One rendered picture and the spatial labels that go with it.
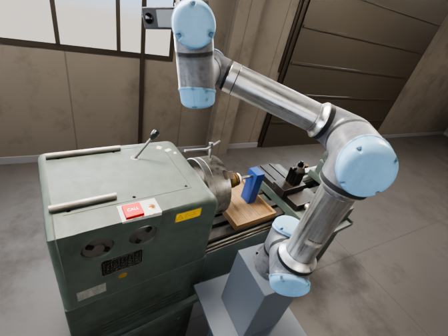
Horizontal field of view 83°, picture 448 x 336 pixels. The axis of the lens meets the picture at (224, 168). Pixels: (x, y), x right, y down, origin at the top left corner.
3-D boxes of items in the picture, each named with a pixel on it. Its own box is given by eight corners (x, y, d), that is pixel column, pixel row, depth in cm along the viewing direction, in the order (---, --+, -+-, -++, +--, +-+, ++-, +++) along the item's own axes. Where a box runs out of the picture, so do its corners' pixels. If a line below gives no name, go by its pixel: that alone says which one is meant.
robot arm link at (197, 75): (221, 95, 61) (220, 45, 56) (213, 112, 52) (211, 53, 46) (189, 95, 62) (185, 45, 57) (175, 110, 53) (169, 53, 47)
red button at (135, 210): (126, 221, 84) (126, 217, 83) (121, 209, 88) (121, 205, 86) (144, 217, 87) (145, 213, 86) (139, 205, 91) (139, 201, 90)
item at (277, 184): (281, 197, 159) (284, 191, 156) (271, 187, 166) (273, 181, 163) (303, 190, 170) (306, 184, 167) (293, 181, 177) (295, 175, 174)
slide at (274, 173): (294, 211, 157) (297, 206, 155) (253, 171, 185) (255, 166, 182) (313, 205, 167) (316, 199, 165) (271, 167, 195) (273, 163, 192)
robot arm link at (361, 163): (297, 265, 89) (387, 126, 60) (301, 307, 77) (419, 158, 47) (263, 256, 89) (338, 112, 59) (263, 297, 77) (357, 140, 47)
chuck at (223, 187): (213, 229, 128) (219, 173, 115) (185, 198, 151) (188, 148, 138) (228, 224, 133) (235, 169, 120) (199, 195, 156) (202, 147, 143)
